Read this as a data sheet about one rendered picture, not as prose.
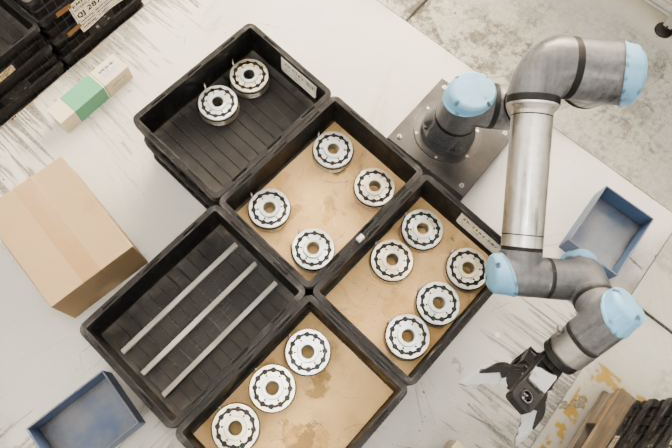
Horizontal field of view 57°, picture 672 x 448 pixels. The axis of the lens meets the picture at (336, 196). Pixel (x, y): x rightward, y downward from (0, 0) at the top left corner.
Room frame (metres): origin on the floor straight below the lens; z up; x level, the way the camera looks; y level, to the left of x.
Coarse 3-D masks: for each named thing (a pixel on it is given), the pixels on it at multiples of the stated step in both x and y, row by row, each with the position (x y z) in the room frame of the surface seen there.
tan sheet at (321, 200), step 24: (312, 144) 0.67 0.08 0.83; (360, 144) 0.69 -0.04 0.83; (288, 168) 0.59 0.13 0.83; (312, 168) 0.60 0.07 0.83; (384, 168) 0.63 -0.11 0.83; (288, 192) 0.53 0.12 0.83; (312, 192) 0.54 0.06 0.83; (336, 192) 0.55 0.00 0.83; (312, 216) 0.47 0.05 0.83; (336, 216) 0.48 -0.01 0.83; (360, 216) 0.49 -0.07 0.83; (288, 240) 0.40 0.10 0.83; (336, 240) 0.42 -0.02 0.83
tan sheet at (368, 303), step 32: (448, 224) 0.51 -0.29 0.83; (416, 256) 0.41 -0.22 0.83; (448, 256) 0.43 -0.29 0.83; (352, 288) 0.31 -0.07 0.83; (384, 288) 0.32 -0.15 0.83; (416, 288) 0.34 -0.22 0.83; (480, 288) 0.36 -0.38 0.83; (352, 320) 0.24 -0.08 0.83; (384, 320) 0.25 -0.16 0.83; (384, 352) 0.18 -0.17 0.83
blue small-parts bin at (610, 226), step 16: (608, 192) 0.70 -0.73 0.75; (592, 208) 0.67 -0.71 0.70; (608, 208) 0.67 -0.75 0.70; (624, 208) 0.67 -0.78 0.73; (576, 224) 0.60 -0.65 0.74; (592, 224) 0.62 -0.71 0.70; (608, 224) 0.63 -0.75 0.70; (624, 224) 0.63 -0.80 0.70; (640, 224) 0.64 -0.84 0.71; (576, 240) 0.57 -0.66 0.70; (592, 240) 0.57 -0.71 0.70; (608, 240) 0.58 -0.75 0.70; (624, 240) 0.59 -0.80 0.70; (640, 240) 0.57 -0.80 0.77; (608, 256) 0.53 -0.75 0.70; (624, 256) 0.53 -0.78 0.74; (608, 272) 0.47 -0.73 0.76
